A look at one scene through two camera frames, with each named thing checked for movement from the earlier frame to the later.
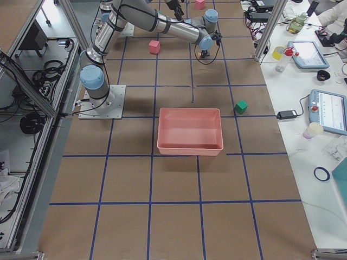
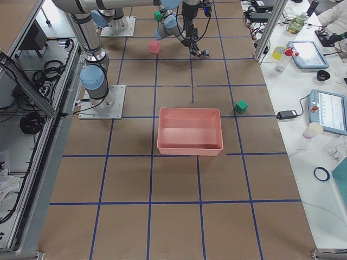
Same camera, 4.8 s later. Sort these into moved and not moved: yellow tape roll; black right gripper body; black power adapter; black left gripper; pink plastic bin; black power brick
Moved: black right gripper body; black left gripper
Not moved: black power adapter; black power brick; yellow tape roll; pink plastic bin
